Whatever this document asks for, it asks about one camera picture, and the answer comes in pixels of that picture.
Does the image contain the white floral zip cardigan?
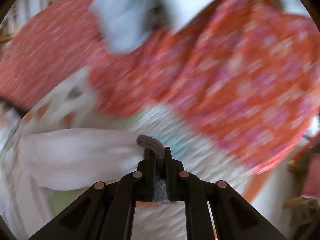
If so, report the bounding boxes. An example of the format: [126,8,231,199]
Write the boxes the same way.
[0,104,168,240]

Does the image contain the grey white cloth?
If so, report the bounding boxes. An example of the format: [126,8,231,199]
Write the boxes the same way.
[91,0,214,54]

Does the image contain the quilted heart bedspread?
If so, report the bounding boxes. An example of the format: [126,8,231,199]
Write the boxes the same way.
[18,68,292,235]

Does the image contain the orange floral blanket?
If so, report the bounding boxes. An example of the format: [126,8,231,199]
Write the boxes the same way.
[0,0,320,176]

